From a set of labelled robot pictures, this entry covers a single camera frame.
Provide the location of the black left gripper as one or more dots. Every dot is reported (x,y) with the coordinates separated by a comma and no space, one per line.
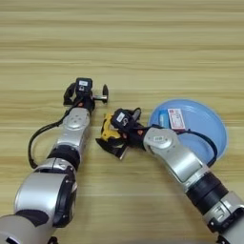
(84,102)

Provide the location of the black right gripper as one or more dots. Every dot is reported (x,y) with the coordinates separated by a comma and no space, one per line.
(135,136)

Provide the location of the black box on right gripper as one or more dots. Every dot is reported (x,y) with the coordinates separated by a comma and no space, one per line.
(121,118)

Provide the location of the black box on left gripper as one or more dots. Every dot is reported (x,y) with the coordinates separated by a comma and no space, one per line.
(84,85)

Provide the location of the red and white small box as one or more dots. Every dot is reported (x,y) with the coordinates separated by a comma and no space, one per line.
(176,119)

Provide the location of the blue glue stick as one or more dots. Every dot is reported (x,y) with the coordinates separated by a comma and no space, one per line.
(163,118)

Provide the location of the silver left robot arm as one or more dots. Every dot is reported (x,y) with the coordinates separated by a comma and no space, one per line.
(71,133)

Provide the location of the yellow tape measure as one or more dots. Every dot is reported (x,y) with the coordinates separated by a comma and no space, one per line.
(109,130)

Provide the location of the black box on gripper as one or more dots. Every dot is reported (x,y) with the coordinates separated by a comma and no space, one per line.
(84,85)
(121,118)

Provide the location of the blue round plate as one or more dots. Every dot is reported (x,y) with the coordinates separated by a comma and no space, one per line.
(203,124)

